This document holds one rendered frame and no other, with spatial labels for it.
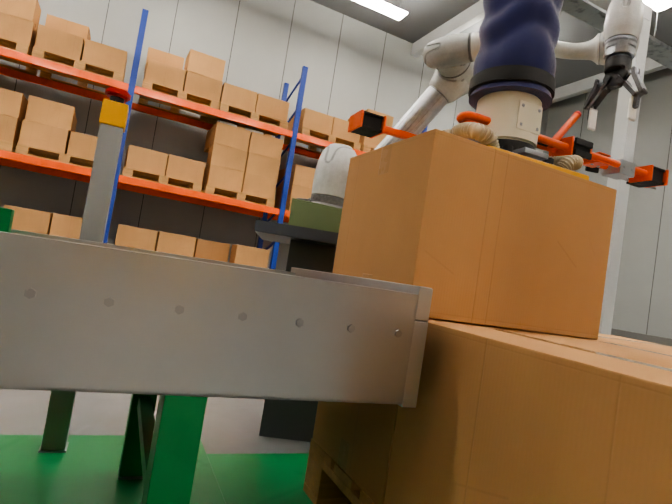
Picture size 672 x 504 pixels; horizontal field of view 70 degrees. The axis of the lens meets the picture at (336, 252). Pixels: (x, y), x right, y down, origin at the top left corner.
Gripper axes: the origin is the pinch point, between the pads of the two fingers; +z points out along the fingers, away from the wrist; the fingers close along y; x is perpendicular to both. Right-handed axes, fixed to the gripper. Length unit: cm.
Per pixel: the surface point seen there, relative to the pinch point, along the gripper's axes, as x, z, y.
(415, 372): -82, 75, 34
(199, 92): -67, -202, -710
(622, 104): 221, -116, -169
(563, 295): -31, 57, 18
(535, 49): -44.3, -4.2, 11.3
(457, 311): -63, 65, 19
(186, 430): -119, 86, 35
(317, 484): -76, 116, -12
